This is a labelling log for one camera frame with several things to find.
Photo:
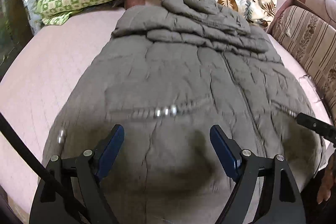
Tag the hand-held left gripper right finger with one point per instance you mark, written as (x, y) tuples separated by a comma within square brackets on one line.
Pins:
[(223, 150)]

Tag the striped armchair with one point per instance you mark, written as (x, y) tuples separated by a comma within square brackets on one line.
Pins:
[(307, 37)]

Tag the grey-brown quilted jacket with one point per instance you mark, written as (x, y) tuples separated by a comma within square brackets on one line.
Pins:
[(170, 69)]

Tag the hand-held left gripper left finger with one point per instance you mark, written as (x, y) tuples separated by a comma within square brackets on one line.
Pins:
[(110, 150)]

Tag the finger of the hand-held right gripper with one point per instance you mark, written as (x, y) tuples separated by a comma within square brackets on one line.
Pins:
[(315, 125)]

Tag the person's right hand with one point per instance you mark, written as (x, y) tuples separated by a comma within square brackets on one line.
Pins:
[(324, 187)]

